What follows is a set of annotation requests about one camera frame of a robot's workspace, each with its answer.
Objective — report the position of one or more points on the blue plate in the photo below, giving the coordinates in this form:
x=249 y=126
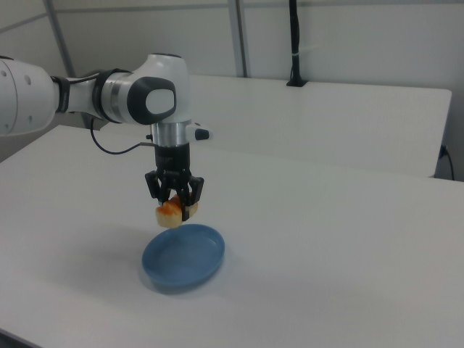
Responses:
x=183 y=257

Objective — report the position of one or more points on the black camera stand pole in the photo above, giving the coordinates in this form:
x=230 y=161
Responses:
x=296 y=47

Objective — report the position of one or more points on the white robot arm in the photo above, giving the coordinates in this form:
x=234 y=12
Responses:
x=159 y=94

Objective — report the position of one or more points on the white side table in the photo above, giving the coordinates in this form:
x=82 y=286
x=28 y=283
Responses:
x=326 y=116

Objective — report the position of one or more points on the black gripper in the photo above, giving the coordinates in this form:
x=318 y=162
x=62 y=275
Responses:
x=173 y=159

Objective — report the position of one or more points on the grey partition frame post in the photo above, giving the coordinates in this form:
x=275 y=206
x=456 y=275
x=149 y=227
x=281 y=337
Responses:
x=59 y=36
x=243 y=36

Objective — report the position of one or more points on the toy bread with orange top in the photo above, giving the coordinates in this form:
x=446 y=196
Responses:
x=168 y=214

